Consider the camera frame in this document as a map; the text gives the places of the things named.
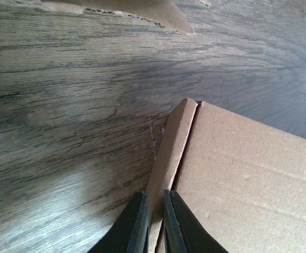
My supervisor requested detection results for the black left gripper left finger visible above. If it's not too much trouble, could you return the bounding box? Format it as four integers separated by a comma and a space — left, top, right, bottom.
89, 191, 150, 253

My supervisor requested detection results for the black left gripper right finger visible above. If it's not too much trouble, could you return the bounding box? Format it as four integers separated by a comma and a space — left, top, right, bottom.
163, 190, 228, 253

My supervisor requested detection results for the stack of flat cardboard blanks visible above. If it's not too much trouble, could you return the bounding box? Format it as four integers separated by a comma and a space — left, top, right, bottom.
41, 0, 195, 35

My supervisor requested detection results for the brown cardboard box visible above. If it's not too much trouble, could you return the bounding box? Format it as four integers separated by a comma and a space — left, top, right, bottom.
147, 98, 306, 252

